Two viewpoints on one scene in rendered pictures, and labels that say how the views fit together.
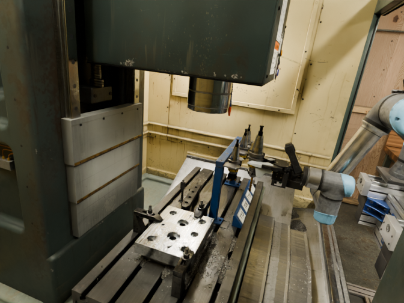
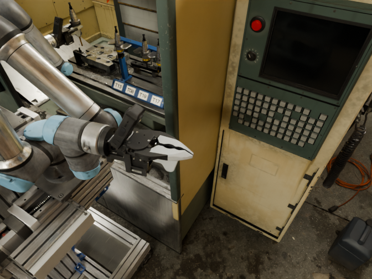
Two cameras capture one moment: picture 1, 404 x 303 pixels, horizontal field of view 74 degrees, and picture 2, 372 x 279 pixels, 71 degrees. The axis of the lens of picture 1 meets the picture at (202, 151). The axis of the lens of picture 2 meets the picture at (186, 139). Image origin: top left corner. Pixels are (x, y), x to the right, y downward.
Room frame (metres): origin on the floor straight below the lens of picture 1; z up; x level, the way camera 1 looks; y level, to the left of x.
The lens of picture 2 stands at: (2.02, -1.64, 2.01)
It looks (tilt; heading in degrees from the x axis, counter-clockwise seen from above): 46 degrees down; 104
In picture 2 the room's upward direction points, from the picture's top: straight up
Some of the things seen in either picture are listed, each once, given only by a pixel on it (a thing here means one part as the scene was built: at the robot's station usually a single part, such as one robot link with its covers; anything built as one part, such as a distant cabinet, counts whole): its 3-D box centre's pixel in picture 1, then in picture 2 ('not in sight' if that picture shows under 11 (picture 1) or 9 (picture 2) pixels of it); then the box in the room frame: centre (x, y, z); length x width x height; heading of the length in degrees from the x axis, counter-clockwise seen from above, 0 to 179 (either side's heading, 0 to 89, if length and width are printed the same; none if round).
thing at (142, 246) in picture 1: (177, 234); (106, 57); (0.92, 0.06, 0.96); 0.29 x 0.23 x 0.05; 163
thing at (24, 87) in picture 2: not in sight; (61, 65); (0.36, 0.19, 0.75); 0.89 x 0.67 x 0.26; 73
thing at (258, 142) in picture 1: (258, 143); (72, 14); (0.94, -0.20, 1.39); 0.04 x 0.04 x 0.07
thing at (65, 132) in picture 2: not in sight; (70, 133); (1.63, -1.27, 1.56); 0.11 x 0.08 x 0.09; 178
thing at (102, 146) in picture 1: (109, 163); (143, 17); (1.13, 0.42, 1.16); 0.48 x 0.05 x 0.51; 163
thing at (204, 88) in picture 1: (209, 93); not in sight; (1.00, 0.00, 1.55); 0.16 x 0.16 x 0.12
